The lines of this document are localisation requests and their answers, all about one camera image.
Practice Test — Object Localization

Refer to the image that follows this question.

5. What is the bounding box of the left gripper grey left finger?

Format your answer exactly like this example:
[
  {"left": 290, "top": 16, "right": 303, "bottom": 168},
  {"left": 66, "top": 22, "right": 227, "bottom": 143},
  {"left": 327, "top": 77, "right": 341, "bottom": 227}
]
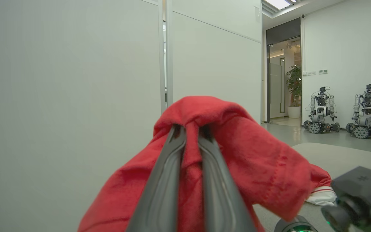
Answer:
[{"left": 126, "top": 124, "right": 187, "bottom": 232}]

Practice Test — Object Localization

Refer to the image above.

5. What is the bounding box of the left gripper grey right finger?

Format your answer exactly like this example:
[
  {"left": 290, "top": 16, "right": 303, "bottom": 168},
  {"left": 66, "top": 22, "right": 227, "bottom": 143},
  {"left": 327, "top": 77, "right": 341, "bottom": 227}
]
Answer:
[{"left": 198, "top": 126, "right": 257, "bottom": 232}]

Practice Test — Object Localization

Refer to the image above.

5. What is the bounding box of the plain red garment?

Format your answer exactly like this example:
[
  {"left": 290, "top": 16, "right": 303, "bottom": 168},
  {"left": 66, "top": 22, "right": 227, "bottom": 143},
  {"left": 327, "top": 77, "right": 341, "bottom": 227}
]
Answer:
[{"left": 78, "top": 96, "right": 315, "bottom": 232}]

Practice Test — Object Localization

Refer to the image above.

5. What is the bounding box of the red garment with white trim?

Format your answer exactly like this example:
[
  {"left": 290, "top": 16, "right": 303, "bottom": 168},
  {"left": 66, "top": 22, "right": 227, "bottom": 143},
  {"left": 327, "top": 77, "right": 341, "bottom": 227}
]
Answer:
[{"left": 305, "top": 164, "right": 338, "bottom": 207}]

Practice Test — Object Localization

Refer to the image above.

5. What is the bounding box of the dark round part green light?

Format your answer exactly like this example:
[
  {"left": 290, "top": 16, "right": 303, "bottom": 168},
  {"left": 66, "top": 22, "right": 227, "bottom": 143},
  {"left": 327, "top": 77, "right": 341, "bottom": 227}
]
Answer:
[{"left": 274, "top": 215, "right": 319, "bottom": 232}]

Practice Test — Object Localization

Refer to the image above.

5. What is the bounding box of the grey fabric sofa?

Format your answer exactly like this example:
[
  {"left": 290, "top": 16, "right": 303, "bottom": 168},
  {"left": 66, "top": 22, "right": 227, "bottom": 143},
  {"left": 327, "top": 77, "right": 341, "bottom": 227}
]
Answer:
[{"left": 253, "top": 143, "right": 371, "bottom": 232}]

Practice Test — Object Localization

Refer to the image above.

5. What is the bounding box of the potted green plant white pot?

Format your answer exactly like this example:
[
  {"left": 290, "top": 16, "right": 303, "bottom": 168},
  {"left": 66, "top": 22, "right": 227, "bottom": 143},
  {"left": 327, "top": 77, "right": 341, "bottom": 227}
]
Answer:
[{"left": 285, "top": 64, "right": 302, "bottom": 119}]

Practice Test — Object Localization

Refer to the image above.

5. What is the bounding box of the wheeled grey robot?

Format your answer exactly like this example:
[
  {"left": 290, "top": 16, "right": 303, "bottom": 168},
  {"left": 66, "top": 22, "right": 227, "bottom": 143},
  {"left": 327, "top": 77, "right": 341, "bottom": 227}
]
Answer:
[
  {"left": 303, "top": 86, "right": 341, "bottom": 134},
  {"left": 346, "top": 83, "right": 371, "bottom": 140}
]

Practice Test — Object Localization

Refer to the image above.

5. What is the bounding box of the ceiling light panel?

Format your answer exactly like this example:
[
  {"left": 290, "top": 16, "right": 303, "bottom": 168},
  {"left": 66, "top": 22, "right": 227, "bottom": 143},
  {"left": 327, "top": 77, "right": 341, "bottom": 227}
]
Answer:
[{"left": 262, "top": 0, "right": 299, "bottom": 11}]

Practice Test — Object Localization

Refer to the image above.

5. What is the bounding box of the glass door dark frame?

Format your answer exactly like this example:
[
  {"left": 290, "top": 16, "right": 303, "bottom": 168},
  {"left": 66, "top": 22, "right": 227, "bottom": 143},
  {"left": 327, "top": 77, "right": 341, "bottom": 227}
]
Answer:
[{"left": 266, "top": 18, "right": 302, "bottom": 124}]

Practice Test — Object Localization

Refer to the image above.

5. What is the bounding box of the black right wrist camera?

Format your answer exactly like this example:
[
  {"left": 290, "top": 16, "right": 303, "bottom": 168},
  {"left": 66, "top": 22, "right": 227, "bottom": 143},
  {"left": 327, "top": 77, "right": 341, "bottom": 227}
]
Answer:
[{"left": 321, "top": 166, "right": 371, "bottom": 232}]

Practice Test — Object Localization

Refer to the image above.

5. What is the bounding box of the grey partition post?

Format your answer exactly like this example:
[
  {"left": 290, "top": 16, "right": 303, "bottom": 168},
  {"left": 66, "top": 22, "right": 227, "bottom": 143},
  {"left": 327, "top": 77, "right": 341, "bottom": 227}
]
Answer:
[{"left": 157, "top": 0, "right": 174, "bottom": 115}]

